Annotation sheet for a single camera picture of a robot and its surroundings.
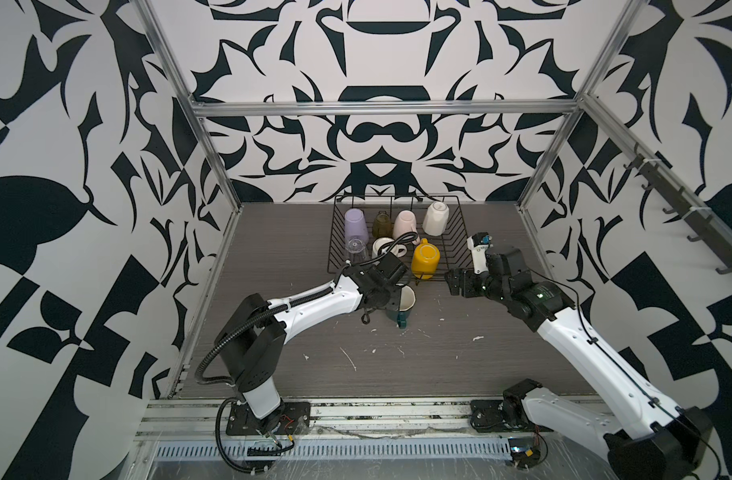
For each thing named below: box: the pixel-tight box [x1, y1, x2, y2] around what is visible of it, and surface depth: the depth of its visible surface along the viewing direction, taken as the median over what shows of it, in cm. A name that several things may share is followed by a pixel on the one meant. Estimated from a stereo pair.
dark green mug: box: [397, 285, 416, 330], surface depth 85 cm
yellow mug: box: [411, 238, 441, 280], surface depth 94 cm
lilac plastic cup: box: [344, 208, 369, 239], surface depth 99 cm
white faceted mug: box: [422, 201, 450, 237], surface depth 105 cm
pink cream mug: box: [393, 209, 420, 245], surface depth 102 cm
